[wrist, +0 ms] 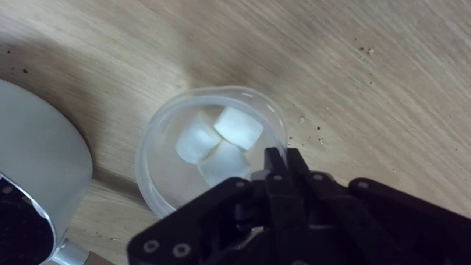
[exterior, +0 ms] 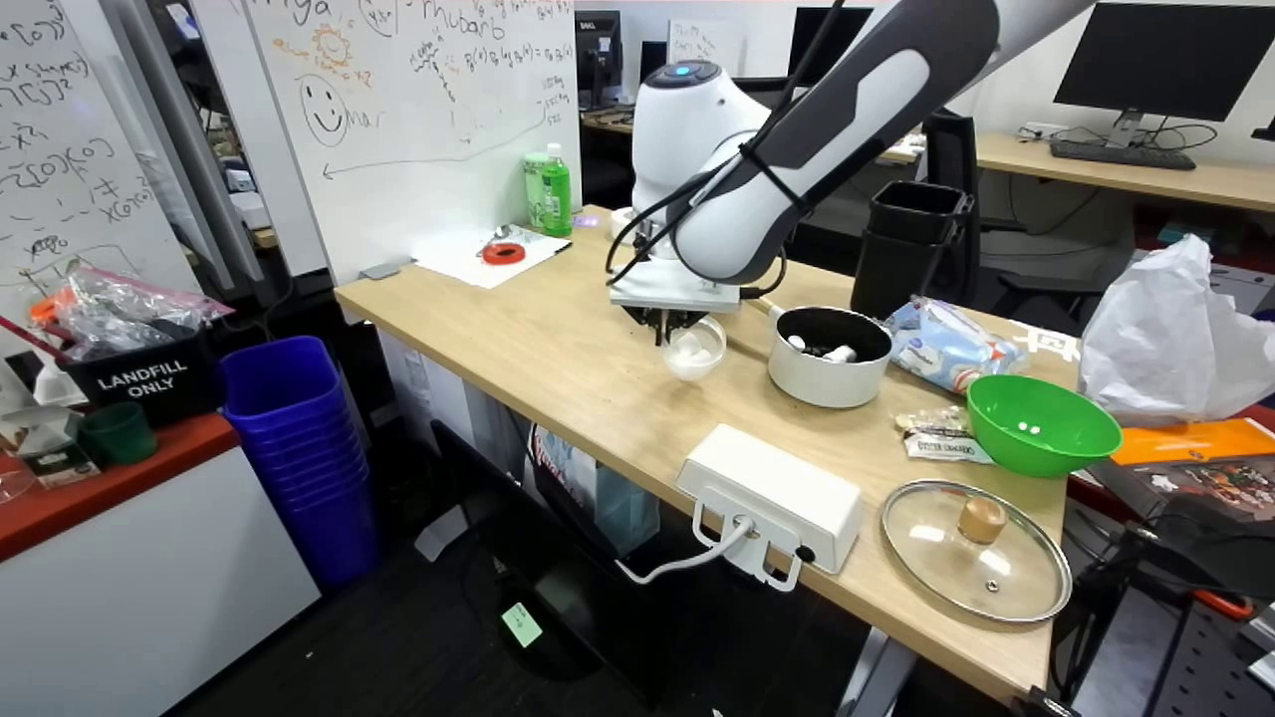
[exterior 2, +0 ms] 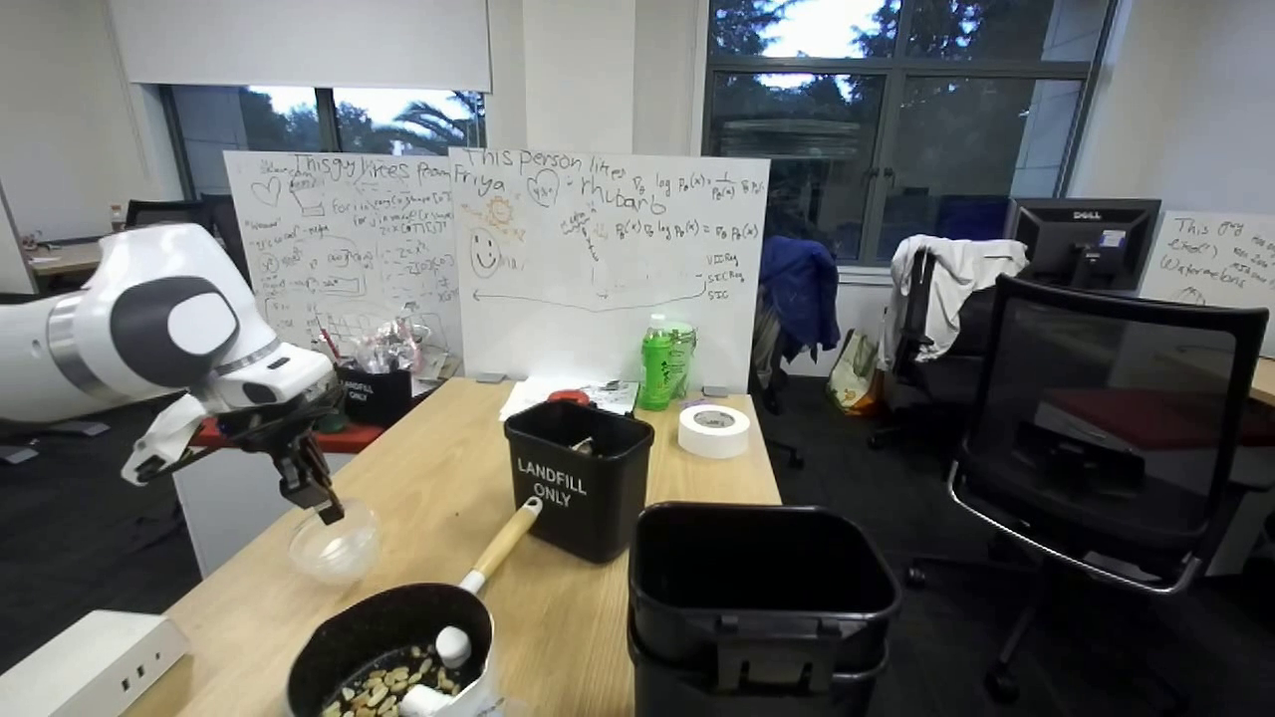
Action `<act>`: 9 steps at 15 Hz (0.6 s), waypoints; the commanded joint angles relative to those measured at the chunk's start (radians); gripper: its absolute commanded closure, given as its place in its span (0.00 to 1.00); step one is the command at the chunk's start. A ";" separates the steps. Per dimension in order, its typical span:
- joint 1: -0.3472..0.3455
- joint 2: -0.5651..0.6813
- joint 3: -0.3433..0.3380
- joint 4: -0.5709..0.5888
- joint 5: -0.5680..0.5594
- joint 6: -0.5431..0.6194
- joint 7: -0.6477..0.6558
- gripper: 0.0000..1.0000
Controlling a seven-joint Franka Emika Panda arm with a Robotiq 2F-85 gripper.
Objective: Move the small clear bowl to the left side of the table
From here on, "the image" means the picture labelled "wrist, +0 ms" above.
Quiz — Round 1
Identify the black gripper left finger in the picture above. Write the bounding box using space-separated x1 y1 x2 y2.
264 146 298 265

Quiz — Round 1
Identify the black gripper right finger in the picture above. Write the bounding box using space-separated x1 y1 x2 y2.
286 147 355 265

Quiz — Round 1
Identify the small clear plastic bowl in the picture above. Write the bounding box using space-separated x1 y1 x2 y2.
135 85 291 219

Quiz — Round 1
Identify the white marshmallow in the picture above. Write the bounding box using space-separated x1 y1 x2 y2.
213 106 266 152
196 140 252 187
174 119 223 166

